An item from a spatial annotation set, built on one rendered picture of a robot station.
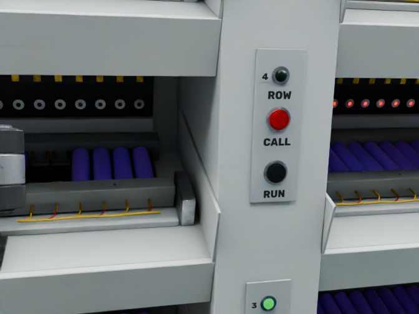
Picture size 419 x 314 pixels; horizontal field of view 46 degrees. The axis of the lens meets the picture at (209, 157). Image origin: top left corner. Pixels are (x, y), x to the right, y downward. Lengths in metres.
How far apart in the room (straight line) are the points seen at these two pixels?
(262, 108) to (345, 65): 0.08
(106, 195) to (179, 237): 0.08
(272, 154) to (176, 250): 0.11
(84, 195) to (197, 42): 0.17
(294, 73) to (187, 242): 0.17
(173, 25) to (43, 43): 0.09
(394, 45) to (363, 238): 0.17
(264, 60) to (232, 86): 0.03
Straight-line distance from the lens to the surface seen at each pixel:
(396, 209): 0.52
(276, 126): 0.39
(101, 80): 0.53
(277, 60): 0.39
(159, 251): 0.42
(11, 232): 0.45
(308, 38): 0.40
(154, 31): 0.37
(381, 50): 0.44
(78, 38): 0.37
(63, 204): 0.46
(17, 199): 0.16
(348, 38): 0.42
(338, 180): 0.51
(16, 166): 0.16
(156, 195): 0.46
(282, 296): 0.45
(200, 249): 0.43
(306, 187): 0.42
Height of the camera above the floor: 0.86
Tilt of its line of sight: 13 degrees down
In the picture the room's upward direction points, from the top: 1 degrees clockwise
